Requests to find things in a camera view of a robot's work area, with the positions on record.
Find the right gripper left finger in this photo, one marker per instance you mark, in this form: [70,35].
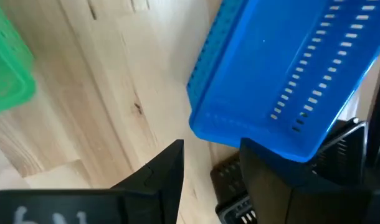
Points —
[159,180]

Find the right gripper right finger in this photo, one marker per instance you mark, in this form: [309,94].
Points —
[286,193]

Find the blue plastic basket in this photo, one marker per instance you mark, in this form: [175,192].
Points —
[271,62]

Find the green plastic basket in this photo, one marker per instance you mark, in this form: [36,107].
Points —
[6,68]

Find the black plastic basket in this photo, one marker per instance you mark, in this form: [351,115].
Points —
[230,186]

